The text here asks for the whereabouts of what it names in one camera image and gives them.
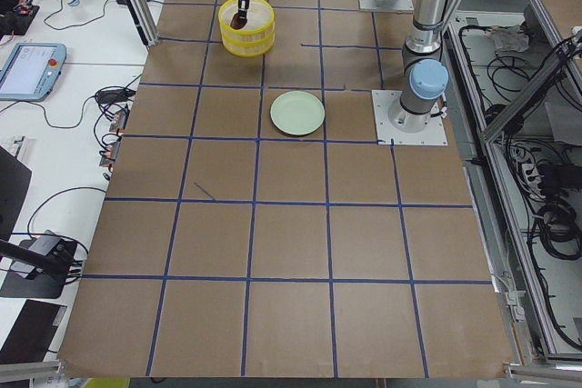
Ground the blue teach pendant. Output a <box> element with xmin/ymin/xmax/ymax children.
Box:
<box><xmin>1</xmin><ymin>43</ymin><xmax>67</xmax><ymax>102</ymax></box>

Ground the green plate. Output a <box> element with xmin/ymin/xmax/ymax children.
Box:
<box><xmin>269</xmin><ymin>91</ymin><xmax>326</xmax><ymax>136</ymax></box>

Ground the brown bun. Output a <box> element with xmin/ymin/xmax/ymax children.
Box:
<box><xmin>230</xmin><ymin>13</ymin><xmax>247</xmax><ymax>30</ymax></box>

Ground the yellow steamer layer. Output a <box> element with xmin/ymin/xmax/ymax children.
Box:
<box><xmin>222</xmin><ymin>34</ymin><xmax>276</xmax><ymax>57</ymax></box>
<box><xmin>218</xmin><ymin>0</ymin><xmax>275</xmax><ymax>43</ymax></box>

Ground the black camera stand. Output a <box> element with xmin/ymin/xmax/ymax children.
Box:
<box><xmin>1</xmin><ymin>235</ymin><xmax>80</xmax><ymax>299</ymax></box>

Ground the black power adapter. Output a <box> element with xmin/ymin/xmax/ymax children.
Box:
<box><xmin>95</xmin><ymin>89</ymin><xmax>135</xmax><ymax>105</ymax></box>

